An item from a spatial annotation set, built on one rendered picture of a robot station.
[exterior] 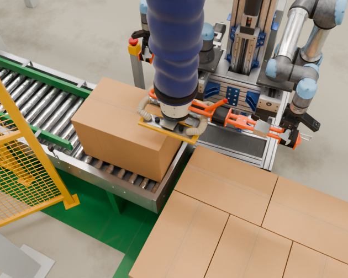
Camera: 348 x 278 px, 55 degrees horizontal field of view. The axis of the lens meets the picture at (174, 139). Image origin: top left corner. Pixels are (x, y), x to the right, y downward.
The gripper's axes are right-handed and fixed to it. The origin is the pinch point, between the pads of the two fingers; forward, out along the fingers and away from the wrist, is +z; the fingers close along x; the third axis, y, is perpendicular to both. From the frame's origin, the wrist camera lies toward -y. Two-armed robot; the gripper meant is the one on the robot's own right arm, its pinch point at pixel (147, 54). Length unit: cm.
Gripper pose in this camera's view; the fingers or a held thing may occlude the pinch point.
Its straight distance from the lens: 206.3
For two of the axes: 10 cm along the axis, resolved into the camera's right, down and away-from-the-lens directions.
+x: 4.1, -7.5, 5.2
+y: 9.1, 3.3, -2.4
